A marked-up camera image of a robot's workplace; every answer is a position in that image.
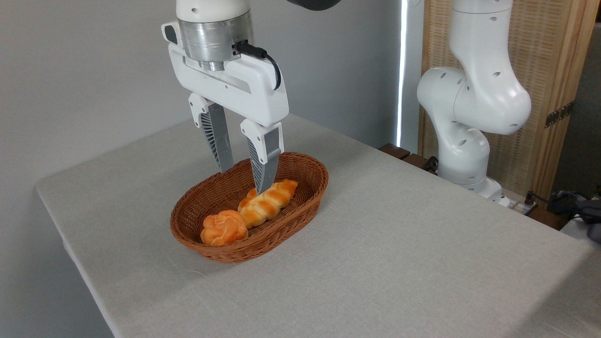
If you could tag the white power strip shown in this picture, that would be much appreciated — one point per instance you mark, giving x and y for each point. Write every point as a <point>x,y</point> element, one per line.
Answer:
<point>514,204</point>

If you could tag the long braided bread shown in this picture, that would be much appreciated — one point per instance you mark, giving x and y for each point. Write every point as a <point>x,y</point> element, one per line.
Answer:
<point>268,205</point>

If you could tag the dark metal hinge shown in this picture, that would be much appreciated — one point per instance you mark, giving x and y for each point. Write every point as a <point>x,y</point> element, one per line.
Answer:
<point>558,114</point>

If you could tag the grey tablecloth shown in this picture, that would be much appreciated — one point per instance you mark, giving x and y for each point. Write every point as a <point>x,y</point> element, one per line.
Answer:
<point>399,258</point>

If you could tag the dark grey bundled object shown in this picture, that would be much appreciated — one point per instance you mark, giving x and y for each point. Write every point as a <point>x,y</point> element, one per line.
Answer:
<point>587,213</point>

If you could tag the white vertical light strip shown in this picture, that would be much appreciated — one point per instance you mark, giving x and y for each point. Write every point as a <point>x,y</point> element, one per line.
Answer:
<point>402,70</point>

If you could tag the wooden woven folding screen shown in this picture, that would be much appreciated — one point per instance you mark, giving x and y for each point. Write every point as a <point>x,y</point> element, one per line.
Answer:
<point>549,56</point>

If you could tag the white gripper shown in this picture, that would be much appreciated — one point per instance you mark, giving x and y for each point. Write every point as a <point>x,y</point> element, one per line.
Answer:
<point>244,89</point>

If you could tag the dark brown wooden slat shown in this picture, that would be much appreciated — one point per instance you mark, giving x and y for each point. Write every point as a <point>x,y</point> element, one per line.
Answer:
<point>393,150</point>
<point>415,160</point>

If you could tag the brown wicker basket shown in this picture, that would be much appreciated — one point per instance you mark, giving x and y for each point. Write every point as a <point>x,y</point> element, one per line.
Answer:
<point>281,225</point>

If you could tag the round orange bread roll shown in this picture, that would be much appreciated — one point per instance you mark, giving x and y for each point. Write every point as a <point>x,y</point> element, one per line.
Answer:
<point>223,230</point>

